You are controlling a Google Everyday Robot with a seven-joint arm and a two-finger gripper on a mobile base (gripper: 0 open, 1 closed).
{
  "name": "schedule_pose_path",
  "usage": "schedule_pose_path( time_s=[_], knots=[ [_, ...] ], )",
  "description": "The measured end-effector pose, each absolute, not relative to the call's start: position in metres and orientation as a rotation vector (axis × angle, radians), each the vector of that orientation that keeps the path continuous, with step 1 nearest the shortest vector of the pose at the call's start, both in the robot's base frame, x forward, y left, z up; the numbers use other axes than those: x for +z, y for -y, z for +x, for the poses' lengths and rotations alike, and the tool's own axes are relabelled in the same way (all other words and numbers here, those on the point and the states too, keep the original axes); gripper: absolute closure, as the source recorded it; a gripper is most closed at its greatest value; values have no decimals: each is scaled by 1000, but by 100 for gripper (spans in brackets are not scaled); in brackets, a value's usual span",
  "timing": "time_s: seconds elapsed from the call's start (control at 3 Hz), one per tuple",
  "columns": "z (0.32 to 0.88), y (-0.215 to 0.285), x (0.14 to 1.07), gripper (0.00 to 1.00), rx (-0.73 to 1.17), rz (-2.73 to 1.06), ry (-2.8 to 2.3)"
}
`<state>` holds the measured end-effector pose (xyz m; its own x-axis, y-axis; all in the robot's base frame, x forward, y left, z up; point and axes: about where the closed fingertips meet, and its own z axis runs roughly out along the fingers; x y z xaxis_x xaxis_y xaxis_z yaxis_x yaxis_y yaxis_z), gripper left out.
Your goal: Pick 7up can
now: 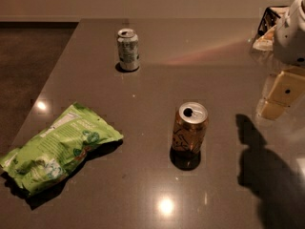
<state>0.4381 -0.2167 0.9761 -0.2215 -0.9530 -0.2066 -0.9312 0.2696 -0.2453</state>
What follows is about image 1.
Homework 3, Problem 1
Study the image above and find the green chip bag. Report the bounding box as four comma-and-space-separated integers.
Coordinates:
0, 103, 123, 197

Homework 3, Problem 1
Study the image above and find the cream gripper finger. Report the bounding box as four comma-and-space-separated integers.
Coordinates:
259, 67, 305, 120

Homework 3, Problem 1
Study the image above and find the snack package in basket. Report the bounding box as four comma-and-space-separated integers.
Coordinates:
253, 26, 275, 52

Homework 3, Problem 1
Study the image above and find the black wire basket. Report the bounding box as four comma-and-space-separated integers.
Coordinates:
257, 6, 289, 36

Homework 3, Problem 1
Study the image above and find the orange soda can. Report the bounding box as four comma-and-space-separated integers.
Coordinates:
172, 102, 209, 156

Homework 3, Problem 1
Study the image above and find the silver green 7up can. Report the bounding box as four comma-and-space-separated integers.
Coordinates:
117, 28, 140, 72

